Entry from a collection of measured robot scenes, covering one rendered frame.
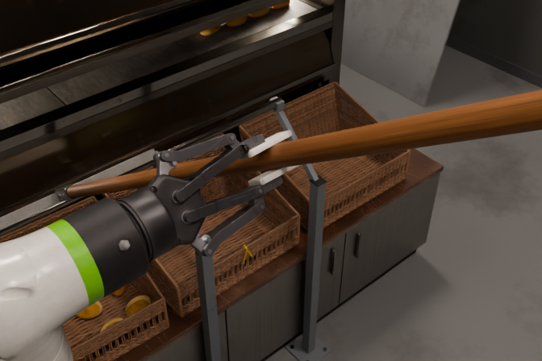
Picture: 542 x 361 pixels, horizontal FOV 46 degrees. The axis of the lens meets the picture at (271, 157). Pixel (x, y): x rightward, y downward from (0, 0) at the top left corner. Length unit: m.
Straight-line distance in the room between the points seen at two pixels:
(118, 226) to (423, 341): 2.44
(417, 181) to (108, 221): 2.28
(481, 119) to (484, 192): 3.26
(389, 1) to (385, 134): 3.92
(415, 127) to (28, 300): 0.38
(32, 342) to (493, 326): 2.66
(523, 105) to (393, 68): 4.02
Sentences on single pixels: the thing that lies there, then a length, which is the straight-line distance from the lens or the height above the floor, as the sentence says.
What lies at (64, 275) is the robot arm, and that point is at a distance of 0.65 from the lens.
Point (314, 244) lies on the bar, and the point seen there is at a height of 0.67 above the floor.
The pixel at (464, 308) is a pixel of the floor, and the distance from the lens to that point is 3.17.
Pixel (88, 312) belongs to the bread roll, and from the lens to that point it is 2.31.
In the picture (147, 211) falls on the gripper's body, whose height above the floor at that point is 1.91.
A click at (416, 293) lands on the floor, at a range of 3.18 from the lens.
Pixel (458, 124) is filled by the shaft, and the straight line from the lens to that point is 0.56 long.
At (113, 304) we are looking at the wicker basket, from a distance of 2.36.
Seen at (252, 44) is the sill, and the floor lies 1.17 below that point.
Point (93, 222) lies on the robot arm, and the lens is 0.67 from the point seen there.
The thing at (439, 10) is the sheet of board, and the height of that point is 0.61.
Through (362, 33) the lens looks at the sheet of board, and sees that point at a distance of 4.68.
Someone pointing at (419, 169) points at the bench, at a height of 0.58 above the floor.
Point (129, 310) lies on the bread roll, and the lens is 2.28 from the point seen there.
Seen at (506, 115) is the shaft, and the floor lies 2.09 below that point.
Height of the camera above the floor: 2.37
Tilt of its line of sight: 38 degrees down
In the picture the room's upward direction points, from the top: straight up
